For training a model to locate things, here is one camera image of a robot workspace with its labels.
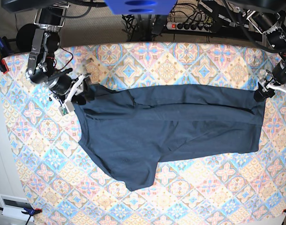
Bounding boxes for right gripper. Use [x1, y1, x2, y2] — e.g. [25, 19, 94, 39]
[48, 68, 95, 116]

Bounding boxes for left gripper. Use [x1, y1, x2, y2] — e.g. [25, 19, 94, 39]
[254, 60, 286, 102]

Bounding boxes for dark navy t-shirt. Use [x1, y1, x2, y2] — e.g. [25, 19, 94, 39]
[75, 84, 265, 191]

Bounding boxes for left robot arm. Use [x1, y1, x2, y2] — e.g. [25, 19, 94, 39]
[223, 0, 286, 102]

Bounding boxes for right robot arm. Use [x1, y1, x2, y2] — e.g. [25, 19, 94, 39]
[26, 3, 95, 115]

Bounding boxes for black round stool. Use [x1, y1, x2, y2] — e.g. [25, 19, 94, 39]
[16, 23, 44, 53]

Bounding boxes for blue clamp upper left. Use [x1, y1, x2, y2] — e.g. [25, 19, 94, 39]
[0, 37, 10, 74]

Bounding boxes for blue clamp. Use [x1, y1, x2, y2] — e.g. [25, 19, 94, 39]
[0, 37, 10, 74]
[0, 206, 42, 225]

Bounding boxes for white power strip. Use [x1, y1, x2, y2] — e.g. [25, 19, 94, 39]
[166, 22, 210, 32]

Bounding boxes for patterned tile tablecloth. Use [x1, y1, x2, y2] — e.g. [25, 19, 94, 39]
[0, 42, 286, 225]

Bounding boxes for blue clamp lower left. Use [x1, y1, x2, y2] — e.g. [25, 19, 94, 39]
[0, 206, 42, 225]

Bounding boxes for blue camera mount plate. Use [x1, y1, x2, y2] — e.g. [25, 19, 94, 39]
[105, 0, 177, 15]

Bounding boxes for white wall outlet box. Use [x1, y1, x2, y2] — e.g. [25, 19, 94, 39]
[0, 194, 31, 222]

